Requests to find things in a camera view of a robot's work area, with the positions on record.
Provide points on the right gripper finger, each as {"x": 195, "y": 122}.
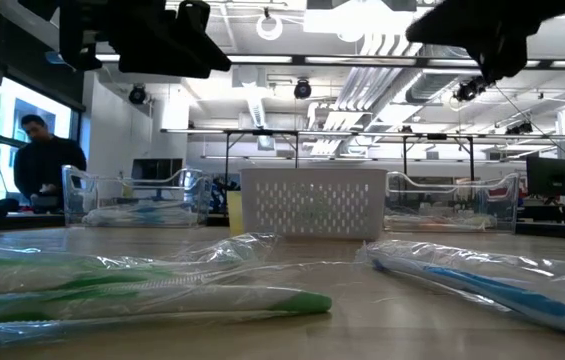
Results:
{"x": 487, "y": 25}

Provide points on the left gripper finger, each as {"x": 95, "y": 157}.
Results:
{"x": 194, "y": 15}
{"x": 177, "y": 55}

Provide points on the blue toothbrush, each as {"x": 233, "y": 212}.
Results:
{"x": 172, "y": 215}
{"x": 512, "y": 295}
{"x": 112, "y": 217}

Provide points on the white perforated plastic basket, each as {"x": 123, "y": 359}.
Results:
{"x": 312, "y": 177}

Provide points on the orange toothbrush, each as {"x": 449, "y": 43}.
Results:
{"x": 462, "y": 220}
{"x": 422, "y": 226}

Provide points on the green toothbrush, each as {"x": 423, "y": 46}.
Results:
{"x": 37, "y": 270}
{"x": 307, "y": 302}

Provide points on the black ceiling spotlight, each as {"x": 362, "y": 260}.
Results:
{"x": 467, "y": 91}
{"x": 302, "y": 89}
{"x": 137, "y": 94}

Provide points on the dark wide monitor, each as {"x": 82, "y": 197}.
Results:
{"x": 157, "y": 170}

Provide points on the overhead light bar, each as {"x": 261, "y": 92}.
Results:
{"x": 312, "y": 60}

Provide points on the clear plastic bin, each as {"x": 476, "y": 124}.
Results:
{"x": 507, "y": 205}
{"x": 202, "y": 190}

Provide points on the large window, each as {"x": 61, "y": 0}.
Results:
{"x": 2, "y": 110}

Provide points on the person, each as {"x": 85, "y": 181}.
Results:
{"x": 47, "y": 160}

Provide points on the black desk monitor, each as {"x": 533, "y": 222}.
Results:
{"x": 552, "y": 177}

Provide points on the person's hand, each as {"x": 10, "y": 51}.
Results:
{"x": 48, "y": 189}

